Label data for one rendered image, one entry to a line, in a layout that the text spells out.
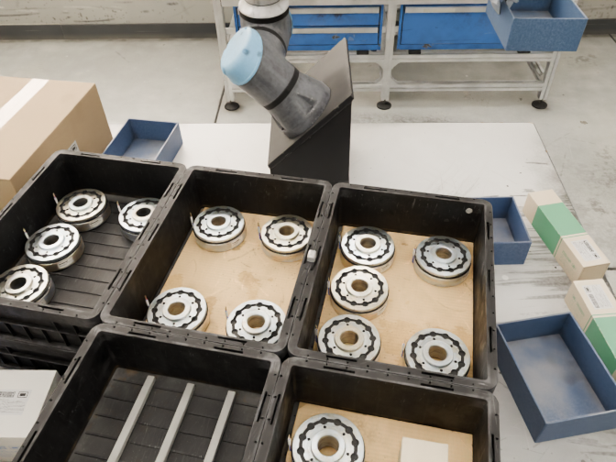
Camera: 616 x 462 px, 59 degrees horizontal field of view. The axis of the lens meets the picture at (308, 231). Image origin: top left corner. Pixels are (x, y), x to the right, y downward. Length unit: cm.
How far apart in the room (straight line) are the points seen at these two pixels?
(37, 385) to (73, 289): 18
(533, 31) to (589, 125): 195
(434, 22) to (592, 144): 98
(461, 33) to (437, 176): 155
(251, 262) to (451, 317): 38
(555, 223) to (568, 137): 174
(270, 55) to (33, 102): 63
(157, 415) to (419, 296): 49
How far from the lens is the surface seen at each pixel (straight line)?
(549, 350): 117
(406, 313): 99
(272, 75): 124
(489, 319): 88
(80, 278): 113
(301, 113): 127
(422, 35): 291
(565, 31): 131
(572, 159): 291
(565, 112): 325
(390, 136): 161
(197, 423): 89
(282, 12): 133
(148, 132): 165
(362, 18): 285
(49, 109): 151
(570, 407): 111
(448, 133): 165
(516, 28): 127
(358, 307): 95
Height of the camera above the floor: 161
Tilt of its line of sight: 45 degrees down
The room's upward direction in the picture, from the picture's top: 2 degrees counter-clockwise
